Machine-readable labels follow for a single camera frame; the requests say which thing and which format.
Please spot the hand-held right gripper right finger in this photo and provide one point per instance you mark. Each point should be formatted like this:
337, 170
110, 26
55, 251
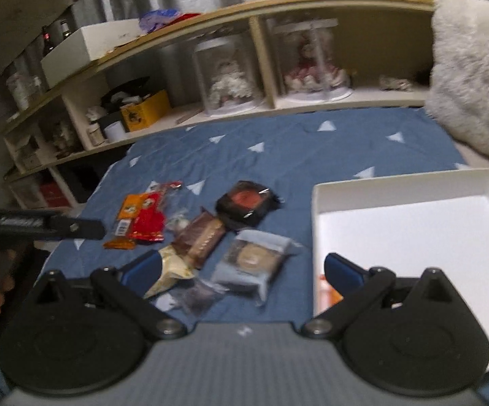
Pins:
342, 275

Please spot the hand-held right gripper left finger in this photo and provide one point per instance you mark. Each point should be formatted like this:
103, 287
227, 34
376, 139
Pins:
143, 271

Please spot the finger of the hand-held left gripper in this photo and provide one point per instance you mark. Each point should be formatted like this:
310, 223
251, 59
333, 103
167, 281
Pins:
81, 228

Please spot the shallow white box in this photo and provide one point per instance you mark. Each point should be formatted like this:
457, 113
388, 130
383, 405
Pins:
396, 228

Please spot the black red pastry packet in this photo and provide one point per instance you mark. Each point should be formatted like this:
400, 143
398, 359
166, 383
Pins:
244, 201

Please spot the orange plastic packet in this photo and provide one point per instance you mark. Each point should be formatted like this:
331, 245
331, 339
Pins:
327, 294

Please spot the cream yellow snack packet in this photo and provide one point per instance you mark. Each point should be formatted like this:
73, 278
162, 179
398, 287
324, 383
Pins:
174, 268

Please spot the small white wrapper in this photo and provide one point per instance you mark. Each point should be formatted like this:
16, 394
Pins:
165, 302

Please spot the orange snack packet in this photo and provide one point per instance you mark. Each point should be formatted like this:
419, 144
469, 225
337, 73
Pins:
123, 220

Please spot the red box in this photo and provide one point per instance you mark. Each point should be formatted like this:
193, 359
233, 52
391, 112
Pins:
52, 195

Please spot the red snack packet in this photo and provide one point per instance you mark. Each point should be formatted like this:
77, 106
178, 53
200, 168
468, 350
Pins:
149, 220

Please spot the small dark snack packet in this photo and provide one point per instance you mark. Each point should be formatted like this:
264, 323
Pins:
200, 296

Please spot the small clear snack packet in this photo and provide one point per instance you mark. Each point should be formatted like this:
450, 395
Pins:
179, 221

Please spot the brown chocolate snack packet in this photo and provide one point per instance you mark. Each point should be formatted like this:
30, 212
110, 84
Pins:
202, 237

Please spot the grey blue pastry packet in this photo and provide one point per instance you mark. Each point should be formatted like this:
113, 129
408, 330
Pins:
252, 262

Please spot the small brown jar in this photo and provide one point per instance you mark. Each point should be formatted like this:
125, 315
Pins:
96, 134

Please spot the white cup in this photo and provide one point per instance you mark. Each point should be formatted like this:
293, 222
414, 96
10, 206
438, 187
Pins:
114, 132

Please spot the blue triangle print bedsheet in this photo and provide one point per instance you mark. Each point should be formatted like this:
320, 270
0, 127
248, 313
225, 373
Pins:
354, 156

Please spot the clear plastic jar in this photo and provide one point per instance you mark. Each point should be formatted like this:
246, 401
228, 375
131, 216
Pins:
24, 91

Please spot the yellow cardboard box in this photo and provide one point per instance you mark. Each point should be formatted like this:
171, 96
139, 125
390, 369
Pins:
147, 112

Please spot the black bag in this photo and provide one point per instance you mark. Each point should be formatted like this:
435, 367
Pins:
123, 93

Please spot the white storage crate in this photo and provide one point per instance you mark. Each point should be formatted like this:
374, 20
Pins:
75, 55

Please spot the dark glass bottle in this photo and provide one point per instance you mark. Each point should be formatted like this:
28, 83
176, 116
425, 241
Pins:
46, 42
64, 28

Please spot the silver trinket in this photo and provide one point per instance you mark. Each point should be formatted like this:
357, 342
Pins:
395, 83

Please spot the white doll display case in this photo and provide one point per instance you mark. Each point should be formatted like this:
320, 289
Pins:
227, 80

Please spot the red doll display case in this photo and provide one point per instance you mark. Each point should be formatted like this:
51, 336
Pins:
312, 67

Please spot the brown paper sheet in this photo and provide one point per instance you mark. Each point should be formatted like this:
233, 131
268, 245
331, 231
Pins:
24, 8

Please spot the purple plastic bag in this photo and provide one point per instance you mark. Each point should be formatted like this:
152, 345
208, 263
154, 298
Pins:
159, 19

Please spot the wooden shelf unit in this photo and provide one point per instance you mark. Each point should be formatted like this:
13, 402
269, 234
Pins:
265, 59

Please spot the red cloth item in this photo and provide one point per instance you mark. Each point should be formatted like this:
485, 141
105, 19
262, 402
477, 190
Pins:
187, 17

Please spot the fluffy white pillow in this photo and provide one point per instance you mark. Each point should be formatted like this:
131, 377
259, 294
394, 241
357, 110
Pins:
472, 72

